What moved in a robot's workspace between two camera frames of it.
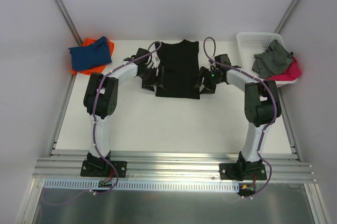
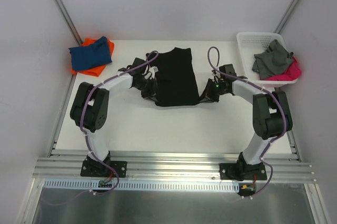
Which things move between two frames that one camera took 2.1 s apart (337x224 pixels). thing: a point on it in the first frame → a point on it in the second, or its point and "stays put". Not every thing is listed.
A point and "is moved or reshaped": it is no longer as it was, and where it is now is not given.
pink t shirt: (293, 72) stays put
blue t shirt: (96, 54) stays put
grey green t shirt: (276, 60) stays put
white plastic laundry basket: (249, 43) stays put
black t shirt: (180, 60) is moved or reshaped
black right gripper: (208, 79) → (210, 91)
